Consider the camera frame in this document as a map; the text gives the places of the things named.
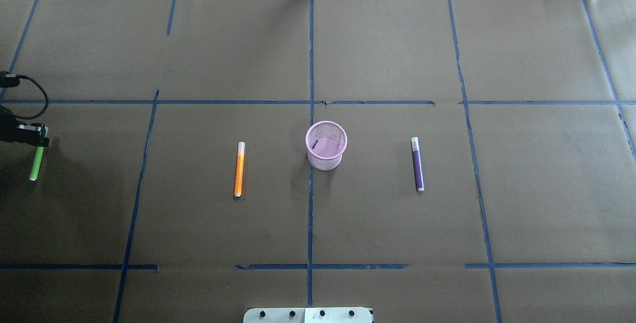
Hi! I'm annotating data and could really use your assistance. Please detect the green highlighter pen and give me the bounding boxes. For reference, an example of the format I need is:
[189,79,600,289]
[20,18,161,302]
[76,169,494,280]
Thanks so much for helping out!
[29,146,46,182]

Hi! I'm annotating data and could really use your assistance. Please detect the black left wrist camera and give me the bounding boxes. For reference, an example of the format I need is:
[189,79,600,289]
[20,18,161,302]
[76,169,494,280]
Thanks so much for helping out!
[0,71,20,89]

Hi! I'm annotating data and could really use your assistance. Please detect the orange highlighter pen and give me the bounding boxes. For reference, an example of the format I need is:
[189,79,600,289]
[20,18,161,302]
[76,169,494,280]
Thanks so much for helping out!
[234,141,245,198]

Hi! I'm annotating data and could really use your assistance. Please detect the pink mesh pen holder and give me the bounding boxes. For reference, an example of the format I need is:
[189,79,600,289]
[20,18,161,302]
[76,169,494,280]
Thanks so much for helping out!
[305,121,348,171]

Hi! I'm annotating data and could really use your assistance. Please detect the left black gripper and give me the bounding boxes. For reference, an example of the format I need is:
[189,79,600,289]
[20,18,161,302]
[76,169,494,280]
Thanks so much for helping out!
[0,114,50,147]

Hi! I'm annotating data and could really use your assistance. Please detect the purple highlighter pen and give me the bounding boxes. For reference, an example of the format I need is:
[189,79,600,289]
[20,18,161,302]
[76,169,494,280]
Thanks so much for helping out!
[410,137,425,192]

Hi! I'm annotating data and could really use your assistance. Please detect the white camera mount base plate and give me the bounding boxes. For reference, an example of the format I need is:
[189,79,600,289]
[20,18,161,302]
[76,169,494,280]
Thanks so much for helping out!
[242,307,374,323]

